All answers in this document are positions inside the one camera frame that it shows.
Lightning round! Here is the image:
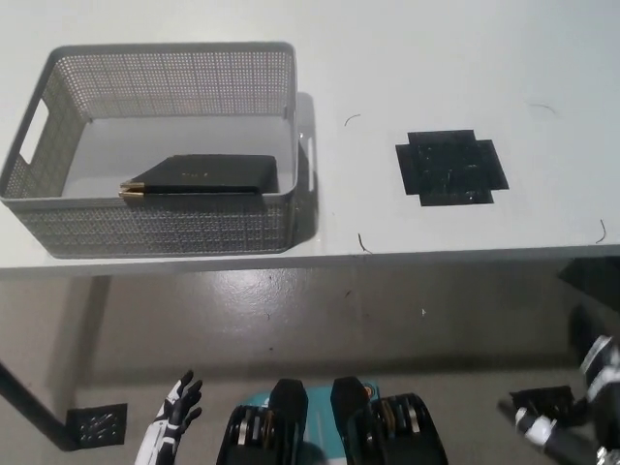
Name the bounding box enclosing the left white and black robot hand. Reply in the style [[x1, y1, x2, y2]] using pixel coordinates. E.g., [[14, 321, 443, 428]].
[[153, 369, 204, 437]]

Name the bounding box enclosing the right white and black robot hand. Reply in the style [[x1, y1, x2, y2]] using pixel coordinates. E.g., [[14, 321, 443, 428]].
[[569, 304, 620, 403]]

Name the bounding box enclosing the black notebook with gold corners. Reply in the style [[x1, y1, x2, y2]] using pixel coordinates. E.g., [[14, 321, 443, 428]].
[[119, 154, 280, 201]]

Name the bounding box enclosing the black table leg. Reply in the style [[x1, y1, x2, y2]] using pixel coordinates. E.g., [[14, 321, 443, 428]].
[[0, 360, 79, 452]]

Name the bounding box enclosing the grey perforated plastic basket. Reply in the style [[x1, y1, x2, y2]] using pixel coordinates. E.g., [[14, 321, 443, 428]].
[[0, 41, 319, 259]]

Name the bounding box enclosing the black tape patch on table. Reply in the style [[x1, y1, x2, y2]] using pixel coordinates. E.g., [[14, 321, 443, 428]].
[[394, 129, 510, 208]]

